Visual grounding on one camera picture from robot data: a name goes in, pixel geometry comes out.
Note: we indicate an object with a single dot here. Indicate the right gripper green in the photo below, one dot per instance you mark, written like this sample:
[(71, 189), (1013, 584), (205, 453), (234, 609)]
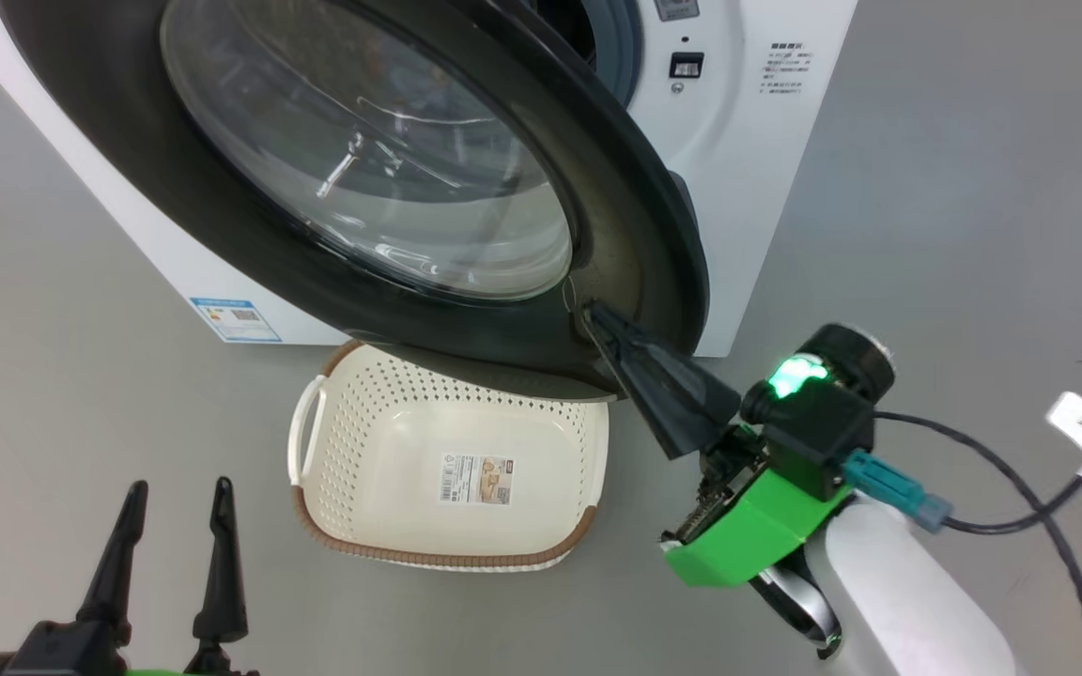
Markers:
[(748, 526)]

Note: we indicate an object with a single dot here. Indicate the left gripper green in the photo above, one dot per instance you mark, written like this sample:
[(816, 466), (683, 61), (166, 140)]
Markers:
[(222, 662)]

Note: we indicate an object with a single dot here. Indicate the black glass washing machine door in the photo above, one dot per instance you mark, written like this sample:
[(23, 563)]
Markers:
[(363, 160)]

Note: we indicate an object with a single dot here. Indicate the basket product label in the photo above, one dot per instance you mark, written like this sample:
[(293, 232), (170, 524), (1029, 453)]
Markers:
[(475, 479)]

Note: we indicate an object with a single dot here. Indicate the white washing machine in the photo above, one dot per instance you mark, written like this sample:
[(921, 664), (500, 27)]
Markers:
[(748, 188)]

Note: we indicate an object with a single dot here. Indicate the cream perforated laundry basket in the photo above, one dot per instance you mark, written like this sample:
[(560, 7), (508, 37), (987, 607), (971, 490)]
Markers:
[(391, 451)]

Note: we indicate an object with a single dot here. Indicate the black door latch socket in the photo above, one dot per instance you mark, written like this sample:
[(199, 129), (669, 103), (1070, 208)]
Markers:
[(687, 65)]

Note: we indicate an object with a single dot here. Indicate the grey rubber door gasket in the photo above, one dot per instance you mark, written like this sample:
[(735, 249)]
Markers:
[(621, 47)]

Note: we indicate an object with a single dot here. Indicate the blue energy label sticker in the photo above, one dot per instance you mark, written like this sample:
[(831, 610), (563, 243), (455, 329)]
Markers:
[(236, 321)]

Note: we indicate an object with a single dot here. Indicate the grey warning sticker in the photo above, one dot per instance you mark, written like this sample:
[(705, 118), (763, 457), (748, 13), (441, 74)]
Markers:
[(675, 9)]

